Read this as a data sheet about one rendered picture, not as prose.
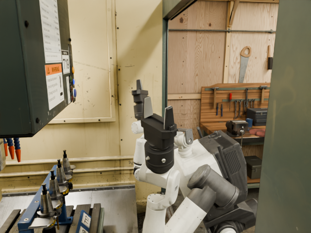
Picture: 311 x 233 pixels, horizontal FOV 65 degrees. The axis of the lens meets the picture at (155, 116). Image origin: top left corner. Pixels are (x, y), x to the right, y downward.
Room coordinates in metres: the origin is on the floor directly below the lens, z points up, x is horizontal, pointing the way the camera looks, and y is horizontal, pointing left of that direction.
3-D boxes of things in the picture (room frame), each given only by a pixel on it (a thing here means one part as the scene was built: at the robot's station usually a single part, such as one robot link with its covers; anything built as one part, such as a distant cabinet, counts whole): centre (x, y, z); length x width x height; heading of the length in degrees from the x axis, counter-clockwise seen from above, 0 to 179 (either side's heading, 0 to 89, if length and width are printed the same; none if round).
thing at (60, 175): (1.01, 0.42, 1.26); 0.04 x 0.04 x 0.07
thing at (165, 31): (1.66, -0.06, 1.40); 0.04 x 0.04 x 1.20; 8
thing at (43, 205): (0.79, 0.39, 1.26); 0.04 x 0.04 x 0.07
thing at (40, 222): (0.74, 0.39, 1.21); 0.07 x 0.05 x 0.01; 98
